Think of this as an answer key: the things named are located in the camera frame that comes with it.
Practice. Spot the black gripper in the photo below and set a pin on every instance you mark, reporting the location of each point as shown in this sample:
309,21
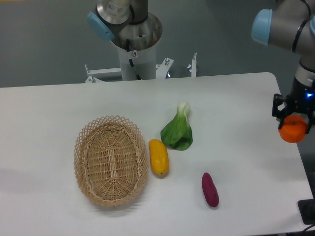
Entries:
301,99

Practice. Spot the orange fruit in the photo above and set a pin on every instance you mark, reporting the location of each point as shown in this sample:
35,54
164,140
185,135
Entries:
293,129

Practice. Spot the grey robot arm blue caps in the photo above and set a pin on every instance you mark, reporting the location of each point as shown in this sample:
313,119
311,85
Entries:
135,33

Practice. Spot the woven wicker basket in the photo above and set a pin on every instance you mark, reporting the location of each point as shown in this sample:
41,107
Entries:
111,161

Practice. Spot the black device at table edge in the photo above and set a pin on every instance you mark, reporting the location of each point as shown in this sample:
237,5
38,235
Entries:
307,211

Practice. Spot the green bok choy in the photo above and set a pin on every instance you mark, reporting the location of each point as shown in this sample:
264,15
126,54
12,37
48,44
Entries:
177,134

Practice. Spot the purple sweet potato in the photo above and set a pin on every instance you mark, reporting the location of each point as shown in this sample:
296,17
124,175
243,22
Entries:
209,190

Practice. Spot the yellow mango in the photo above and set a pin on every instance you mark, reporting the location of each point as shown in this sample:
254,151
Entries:
159,159

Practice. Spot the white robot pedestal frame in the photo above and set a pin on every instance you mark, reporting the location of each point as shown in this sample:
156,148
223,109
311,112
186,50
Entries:
134,65

